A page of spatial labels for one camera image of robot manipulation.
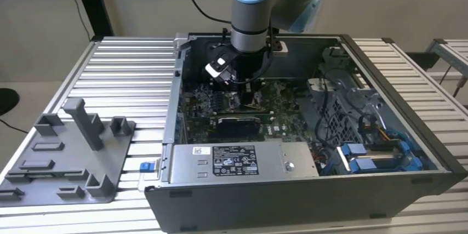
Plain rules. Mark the aluminium table frame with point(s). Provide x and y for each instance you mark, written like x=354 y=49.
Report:
x=450 y=53

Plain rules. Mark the blue disk carrier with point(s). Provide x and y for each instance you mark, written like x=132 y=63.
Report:
x=355 y=149
x=363 y=165

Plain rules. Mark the grey plastic part rack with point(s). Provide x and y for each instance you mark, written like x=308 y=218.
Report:
x=66 y=168

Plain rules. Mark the green motherboard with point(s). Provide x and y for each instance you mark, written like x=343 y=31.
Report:
x=288 y=113

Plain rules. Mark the black round stool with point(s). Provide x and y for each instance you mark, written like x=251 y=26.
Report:
x=7 y=101

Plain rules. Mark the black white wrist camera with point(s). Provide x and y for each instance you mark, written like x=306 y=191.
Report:
x=219 y=62

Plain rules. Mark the small blue tab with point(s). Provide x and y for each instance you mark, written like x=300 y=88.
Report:
x=146 y=167

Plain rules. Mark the open grey PC case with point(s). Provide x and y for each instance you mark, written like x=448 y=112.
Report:
x=256 y=206

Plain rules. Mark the black frame post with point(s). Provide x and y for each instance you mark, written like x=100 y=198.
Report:
x=94 y=4

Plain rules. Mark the grey power supply unit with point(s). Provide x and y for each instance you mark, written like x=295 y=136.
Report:
x=271 y=162

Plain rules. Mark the blue plastic bracket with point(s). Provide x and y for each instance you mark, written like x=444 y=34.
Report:
x=411 y=160

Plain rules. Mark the black graphics card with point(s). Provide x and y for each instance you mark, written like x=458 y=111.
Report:
x=238 y=125

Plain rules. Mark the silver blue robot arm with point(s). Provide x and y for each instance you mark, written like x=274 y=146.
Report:
x=250 y=17

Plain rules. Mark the grey perforated drive cage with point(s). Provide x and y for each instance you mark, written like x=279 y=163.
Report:
x=340 y=124

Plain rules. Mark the green RAM stick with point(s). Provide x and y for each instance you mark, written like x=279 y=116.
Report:
x=244 y=112

